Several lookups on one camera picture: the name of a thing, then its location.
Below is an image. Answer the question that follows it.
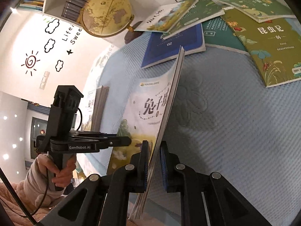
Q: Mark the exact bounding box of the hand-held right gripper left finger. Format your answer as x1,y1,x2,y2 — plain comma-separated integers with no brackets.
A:
35,140,150,226

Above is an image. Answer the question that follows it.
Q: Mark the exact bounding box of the dark blue fairy tale book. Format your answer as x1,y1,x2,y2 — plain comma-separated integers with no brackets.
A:
141,23,207,69

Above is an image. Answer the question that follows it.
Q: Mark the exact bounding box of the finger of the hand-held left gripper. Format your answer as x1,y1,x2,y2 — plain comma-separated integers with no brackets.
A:
96,135,132,149
71,131,118,139

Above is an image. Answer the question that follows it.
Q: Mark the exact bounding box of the large cloud wall sticker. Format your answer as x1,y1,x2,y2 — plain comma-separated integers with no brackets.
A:
45,18,60,34

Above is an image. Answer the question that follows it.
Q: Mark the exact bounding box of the antique yellow globe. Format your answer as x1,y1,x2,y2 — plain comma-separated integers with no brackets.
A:
79,0,141,44

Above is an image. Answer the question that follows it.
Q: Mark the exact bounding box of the dark teal insect book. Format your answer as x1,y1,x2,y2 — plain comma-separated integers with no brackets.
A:
202,16,250,56

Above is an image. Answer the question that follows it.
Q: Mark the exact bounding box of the red sun wall sticker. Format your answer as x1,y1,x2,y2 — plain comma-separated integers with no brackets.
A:
21,50,39,76

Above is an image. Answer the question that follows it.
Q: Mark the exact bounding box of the black wall lettering sticker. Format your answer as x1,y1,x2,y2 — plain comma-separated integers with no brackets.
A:
63,24,83,46

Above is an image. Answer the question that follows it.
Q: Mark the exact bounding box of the white rabbit cover book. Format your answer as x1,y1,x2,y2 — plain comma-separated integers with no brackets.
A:
134,0,199,33
106,45,186,220

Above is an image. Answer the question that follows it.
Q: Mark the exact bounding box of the row of dark hardcover books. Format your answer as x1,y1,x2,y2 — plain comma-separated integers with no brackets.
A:
62,0,91,21

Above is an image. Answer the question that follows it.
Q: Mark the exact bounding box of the person's left hand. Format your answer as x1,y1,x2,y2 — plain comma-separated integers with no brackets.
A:
36,154,78,188

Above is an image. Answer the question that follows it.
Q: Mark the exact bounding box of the olive green insect book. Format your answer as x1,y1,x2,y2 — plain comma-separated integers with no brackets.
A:
222,9,301,88

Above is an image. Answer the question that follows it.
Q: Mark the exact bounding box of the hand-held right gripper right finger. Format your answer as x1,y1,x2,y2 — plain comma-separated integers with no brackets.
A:
159,141,274,226

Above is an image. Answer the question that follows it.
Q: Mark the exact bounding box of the white wall switch plate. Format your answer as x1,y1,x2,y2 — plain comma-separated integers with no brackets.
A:
39,71,51,90

